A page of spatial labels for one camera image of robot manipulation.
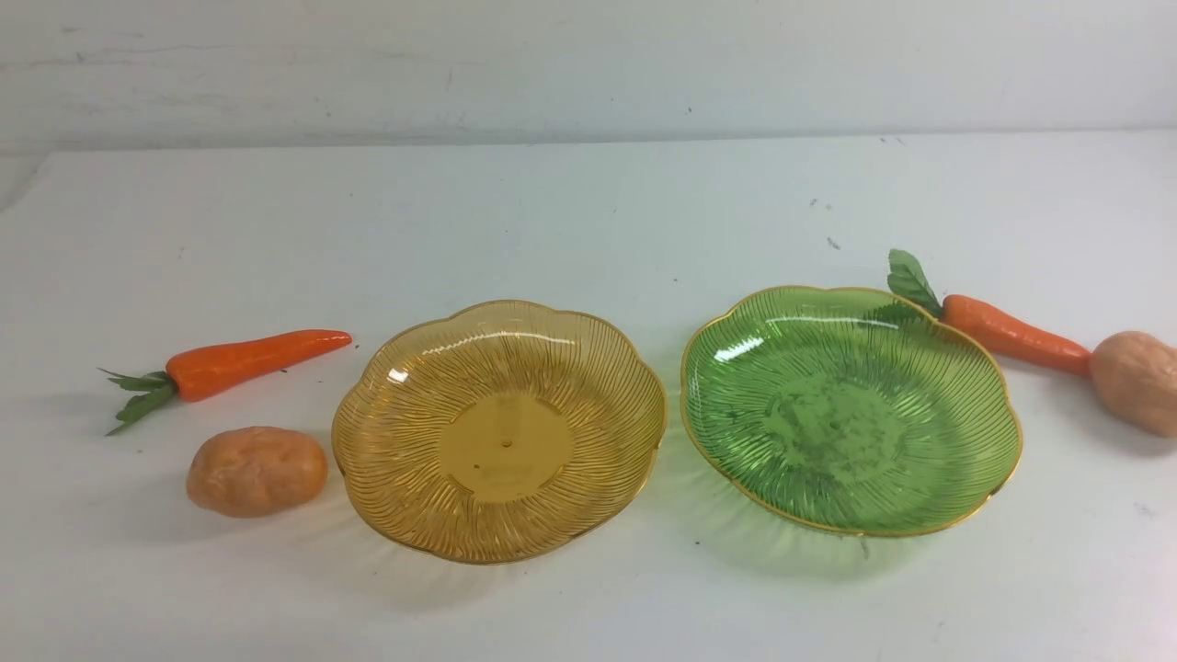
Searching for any tan toy potato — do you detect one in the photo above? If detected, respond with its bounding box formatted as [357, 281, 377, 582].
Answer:
[1090, 330, 1176, 439]
[185, 425, 328, 519]

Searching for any amber ribbed plastic plate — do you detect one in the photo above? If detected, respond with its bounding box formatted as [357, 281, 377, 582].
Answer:
[331, 299, 669, 565]

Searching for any green ribbed plastic plate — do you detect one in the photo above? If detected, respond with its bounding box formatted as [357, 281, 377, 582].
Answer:
[680, 286, 1024, 538]

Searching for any orange toy carrot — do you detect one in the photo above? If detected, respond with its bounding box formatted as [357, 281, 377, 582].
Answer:
[887, 249, 1091, 378]
[101, 327, 353, 436]

